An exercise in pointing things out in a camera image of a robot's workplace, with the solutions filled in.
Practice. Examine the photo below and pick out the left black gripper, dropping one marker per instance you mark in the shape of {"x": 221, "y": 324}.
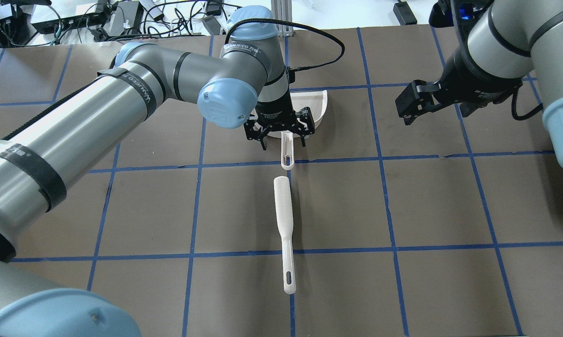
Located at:
{"x": 274, "y": 111}

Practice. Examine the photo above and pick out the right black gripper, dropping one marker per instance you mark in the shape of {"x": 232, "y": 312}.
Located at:
{"x": 479, "y": 87}

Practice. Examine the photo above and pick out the beige plastic dustpan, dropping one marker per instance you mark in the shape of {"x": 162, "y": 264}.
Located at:
{"x": 313, "y": 105}

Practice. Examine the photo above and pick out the white hand brush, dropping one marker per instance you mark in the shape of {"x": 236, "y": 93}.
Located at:
{"x": 285, "y": 224}

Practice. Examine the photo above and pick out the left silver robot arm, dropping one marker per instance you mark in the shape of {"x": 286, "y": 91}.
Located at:
{"x": 248, "y": 86}

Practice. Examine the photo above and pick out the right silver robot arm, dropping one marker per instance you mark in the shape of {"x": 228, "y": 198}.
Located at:
{"x": 500, "y": 42}

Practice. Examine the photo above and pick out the black power adapter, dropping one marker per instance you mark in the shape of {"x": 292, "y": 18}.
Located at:
{"x": 404, "y": 14}

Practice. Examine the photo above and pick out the black power strip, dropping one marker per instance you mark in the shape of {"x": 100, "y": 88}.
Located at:
{"x": 66, "y": 13}

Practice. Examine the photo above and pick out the aluminium frame post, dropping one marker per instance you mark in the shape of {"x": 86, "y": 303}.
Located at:
{"x": 282, "y": 11}

